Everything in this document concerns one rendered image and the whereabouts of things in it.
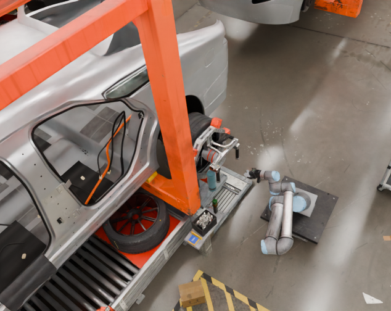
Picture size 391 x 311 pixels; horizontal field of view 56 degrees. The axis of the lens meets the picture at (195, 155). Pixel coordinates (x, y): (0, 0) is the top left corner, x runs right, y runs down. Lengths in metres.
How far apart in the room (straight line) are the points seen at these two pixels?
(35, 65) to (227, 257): 2.84
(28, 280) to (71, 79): 1.57
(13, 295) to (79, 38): 2.09
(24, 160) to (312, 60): 4.81
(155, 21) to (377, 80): 4.46
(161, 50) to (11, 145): 1.17
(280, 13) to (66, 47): 4.10
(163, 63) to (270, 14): 3.40
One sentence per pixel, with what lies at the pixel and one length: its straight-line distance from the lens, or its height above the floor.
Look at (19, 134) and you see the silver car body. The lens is 2.72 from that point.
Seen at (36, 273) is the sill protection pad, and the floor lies 0.92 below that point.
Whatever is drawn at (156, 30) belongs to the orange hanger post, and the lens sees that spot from 2.20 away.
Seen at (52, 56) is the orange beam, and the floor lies 2.69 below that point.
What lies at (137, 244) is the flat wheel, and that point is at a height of 0.47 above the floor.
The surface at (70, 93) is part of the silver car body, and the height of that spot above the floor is 1.95.
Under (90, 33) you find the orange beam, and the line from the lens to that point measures 1.90.
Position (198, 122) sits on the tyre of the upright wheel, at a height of 1.18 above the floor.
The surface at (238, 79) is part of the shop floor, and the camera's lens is 5.88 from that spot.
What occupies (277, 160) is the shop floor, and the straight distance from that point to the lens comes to 4.70.
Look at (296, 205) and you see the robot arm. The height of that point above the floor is 0.58.
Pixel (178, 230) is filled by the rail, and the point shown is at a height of 0.38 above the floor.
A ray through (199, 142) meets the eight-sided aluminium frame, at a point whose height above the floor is 1.11.
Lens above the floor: 3.57
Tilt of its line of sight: 48 degrees down
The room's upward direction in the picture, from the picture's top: 8 degrees counter-clockwise
